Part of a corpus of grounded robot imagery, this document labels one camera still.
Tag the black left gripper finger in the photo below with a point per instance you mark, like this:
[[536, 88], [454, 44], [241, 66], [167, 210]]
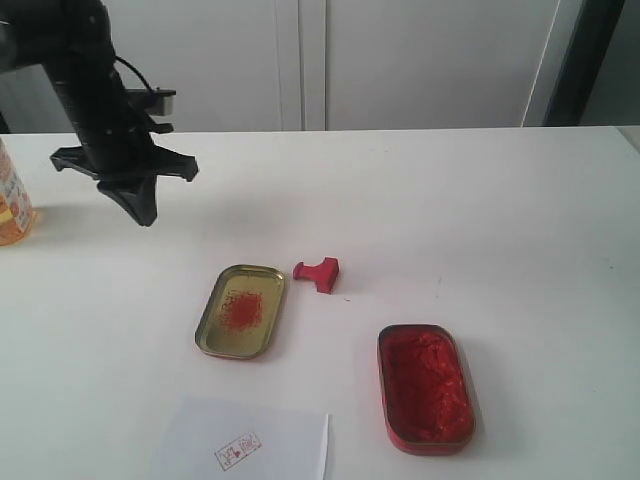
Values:
[[147, 207], [123, 193]]

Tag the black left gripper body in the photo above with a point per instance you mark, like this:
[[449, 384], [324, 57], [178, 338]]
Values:
[[120, 147]]

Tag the red rubber stamp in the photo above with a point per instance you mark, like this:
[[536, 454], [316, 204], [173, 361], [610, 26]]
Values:
[[324, 275]]

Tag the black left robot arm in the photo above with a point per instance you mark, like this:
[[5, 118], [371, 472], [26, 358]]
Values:
[[72, 41]]

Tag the red ink paste tin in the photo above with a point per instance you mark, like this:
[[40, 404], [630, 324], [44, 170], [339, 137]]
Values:
[[426, 404]]

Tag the orange labelled bottle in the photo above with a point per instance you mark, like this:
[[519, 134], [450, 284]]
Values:
[[17, 212]]

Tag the gold tin lid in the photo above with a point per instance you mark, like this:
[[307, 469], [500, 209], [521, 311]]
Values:
[[241, 313]]

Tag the white paper sheet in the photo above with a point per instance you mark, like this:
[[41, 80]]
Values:
[[220, 439]]

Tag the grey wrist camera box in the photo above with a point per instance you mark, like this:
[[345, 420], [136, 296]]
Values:
[[158, 102]]

